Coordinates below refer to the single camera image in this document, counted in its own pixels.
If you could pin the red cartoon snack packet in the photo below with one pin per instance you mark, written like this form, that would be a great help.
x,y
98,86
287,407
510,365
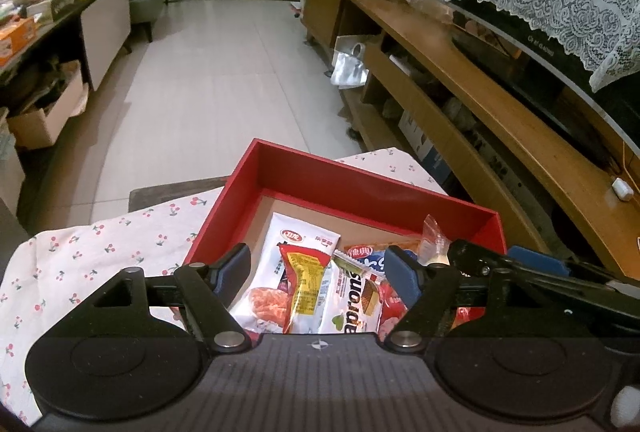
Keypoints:
x,y
387,319

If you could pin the open storage box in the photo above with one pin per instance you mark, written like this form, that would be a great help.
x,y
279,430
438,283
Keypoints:
x,y
45,122

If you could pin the red cardboard box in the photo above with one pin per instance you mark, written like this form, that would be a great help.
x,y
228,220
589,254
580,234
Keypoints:
x,y
350,184

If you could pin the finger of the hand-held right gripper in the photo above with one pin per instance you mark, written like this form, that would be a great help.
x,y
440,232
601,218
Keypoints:
x,y
539,260
475,256

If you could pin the green white wafer packet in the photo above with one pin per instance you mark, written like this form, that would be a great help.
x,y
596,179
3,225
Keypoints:
x,y
350,307

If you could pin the red yellow snack packet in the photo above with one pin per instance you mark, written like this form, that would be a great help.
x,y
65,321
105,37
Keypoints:
x,y
302,282

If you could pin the long black box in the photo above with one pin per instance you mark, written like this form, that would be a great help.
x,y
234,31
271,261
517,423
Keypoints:
x,y
70,2

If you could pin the silver foil bag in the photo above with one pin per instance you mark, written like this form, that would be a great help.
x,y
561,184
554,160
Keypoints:
x,y
350,69

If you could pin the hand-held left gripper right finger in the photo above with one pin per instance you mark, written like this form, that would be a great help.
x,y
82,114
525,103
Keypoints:
x,y
402,279

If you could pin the white packet red label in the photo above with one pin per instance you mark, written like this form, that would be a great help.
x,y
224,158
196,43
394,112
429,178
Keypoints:
x,y
270,262

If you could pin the orange flat carton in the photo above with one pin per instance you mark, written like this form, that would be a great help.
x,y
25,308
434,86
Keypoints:
x,y
15,39

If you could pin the dark side table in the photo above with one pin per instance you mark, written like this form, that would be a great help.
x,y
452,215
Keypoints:
x,y
105,27

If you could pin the orange bread packet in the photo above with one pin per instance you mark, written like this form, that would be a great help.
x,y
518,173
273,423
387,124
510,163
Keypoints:
x,y
361,253

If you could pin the white power adapter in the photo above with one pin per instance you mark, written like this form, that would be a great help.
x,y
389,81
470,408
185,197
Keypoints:
x,y
622,189

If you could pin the white blue carton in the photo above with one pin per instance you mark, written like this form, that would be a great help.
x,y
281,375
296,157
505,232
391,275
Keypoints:
x,y
425,147

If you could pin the wooden television cabinet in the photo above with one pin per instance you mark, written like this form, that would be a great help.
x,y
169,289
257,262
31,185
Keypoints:
x,y
450,57

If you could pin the cherry print tablecloth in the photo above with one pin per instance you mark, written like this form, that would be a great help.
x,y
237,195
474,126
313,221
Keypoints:
x,y
100,252

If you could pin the small blue white packet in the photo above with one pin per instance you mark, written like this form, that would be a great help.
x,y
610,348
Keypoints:
x,y
376,263

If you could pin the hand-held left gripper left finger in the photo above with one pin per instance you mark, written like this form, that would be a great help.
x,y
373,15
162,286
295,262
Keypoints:
x,y
235,269

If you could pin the small clear snack packet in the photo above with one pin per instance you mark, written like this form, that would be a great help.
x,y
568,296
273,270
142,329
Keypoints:
x,y
432,237

